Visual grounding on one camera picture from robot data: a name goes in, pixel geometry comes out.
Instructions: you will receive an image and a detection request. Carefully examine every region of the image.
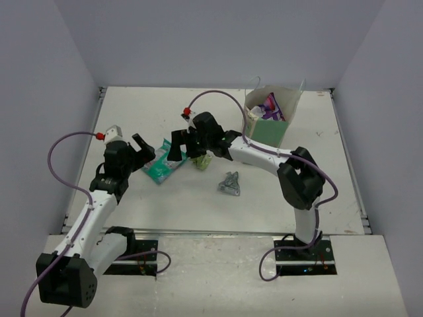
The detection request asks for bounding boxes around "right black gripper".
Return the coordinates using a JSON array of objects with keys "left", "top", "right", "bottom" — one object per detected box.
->
[{"left": 167, "top": 127, "right": 212, "bottom": 161}]

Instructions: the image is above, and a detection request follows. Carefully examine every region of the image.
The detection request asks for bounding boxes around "purple snack packet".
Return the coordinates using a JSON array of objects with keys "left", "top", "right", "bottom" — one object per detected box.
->
[{"left": 250, "top": 92, "right": 286, "bottom": 122}]

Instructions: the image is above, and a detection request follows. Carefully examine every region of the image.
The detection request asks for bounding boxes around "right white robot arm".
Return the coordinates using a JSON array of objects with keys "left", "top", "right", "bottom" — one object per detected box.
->
[{"left": 167, "top": 112, "right": 325, "bottom": 260}]

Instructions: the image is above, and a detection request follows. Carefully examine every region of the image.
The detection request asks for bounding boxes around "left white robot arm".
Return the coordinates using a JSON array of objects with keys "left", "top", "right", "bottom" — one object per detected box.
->
[{"left": 36, "top": 126, "right": 155, "bottom": 308}]

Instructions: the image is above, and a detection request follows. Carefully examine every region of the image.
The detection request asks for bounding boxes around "green paper bag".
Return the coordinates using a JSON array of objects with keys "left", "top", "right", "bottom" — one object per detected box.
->
[{"left": 244, "top": 80, "right": 306, "bottom": 147}]

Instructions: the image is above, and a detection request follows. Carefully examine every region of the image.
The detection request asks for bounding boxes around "teal snack packet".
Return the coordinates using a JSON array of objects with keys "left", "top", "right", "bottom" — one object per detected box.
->
[{"left": 141, "top": 139, "right": 187, "bottom": 185}]

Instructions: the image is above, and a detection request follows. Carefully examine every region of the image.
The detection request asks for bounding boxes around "small green wrapper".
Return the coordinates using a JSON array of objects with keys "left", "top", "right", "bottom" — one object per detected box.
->
[{"left": 190, "top": 153, "right": 212, "bottom": 171}]

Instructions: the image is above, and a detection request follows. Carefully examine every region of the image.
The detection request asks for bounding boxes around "silver foil wrapper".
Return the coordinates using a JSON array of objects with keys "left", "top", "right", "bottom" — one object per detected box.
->
[{"left": 217, "top": 172, "right": 241, "bottom": 196}]

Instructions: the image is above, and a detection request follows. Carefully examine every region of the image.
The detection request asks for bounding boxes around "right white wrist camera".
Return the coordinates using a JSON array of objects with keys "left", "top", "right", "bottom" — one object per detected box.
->
[{"left": 181, "top": 108, "right": 197, "bottom": 128}]

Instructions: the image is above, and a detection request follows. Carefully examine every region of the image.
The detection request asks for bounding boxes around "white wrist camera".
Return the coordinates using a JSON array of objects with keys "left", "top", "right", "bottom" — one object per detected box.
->
[
  {"left": 103, "top": 125, "right": 124, "bottom": 145},
  {"left": 181, "top": 108, "right": 197, "bottom": 128}
]

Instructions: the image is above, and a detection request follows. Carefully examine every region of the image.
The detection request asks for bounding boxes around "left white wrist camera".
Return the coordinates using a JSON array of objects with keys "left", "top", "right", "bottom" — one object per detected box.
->
[{"left": 103, "top": 125, "right": 124, "bottom": 145}]

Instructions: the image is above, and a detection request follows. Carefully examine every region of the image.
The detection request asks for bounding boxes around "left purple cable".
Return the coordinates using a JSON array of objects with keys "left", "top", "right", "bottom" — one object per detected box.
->
[{"left": 20, "top": 131, "right": 106, "bottom": 317}]

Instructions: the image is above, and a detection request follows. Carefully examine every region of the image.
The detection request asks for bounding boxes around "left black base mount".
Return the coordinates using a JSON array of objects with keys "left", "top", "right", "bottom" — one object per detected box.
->
[{"left": 104, "top": 240, "right": 158, "bottom": 277}]

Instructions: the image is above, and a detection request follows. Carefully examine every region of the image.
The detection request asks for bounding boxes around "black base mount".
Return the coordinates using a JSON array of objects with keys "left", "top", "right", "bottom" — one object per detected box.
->
[
  {"left": 104, "top": 240, "right": 158, "bottom": 277},
  {"left": 274, "top": 236, "right": 337, "bottom": 277}
]

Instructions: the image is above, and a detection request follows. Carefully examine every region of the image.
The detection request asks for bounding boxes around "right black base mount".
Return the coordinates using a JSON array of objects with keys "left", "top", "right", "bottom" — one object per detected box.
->
[{"left": 274, "top": 236, "right": 337, "bottom": 277}]

